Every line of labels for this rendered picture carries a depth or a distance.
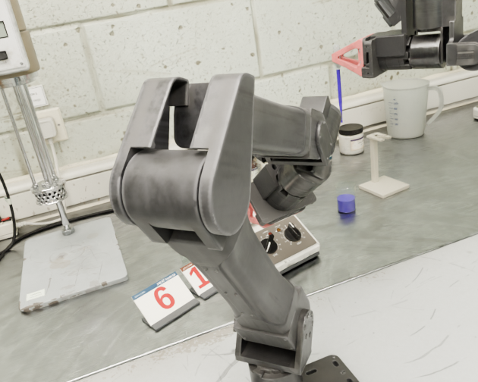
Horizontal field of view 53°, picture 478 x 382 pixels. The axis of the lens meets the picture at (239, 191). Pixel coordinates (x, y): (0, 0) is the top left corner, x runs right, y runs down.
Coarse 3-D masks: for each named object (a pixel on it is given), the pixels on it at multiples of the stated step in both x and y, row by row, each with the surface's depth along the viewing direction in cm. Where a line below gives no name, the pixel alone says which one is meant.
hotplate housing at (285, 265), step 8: (296, 216) 93; (256, 224) 90; (312, 248) 88; (296, 256) 86; (304, 256) 87; (312, 256) 89; (280, 264) 85; (288, 264) 86; (296, 264) 87; (280, 272) 85
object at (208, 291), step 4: (184, 276) 85; (188, 280) 84; (192, 284) 84; (192, 288) 86; (196, 288) 84; (204, 288) 84; (208, 288) 85; (212, 288) 85; (192, 292) 85; (196, 292) 84; (200, 292) 84; (204, 292) 84; (208, 292) 84; (212, 292) 84; (200, 296) 83; (204, 296) 83; (208, 296) 83
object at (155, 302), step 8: (168, 280) 83; (176, 280) 84; (160, 288) 82; (168, 288) 82; (176, 288) 83; (184, 288) 83; (144, 296) 80; (152, 296) 80; (160, 296) 81; (168, 296) 81; (176, 296) 82; (184, 296) 82; (144, 304) 79; (152, 304) 80; (160, 304) 80; (168, 304) 81; (176, 304) 81; (144, 312) 79; (152, 312) 79; (160, 312) 79; (152, 320) 78
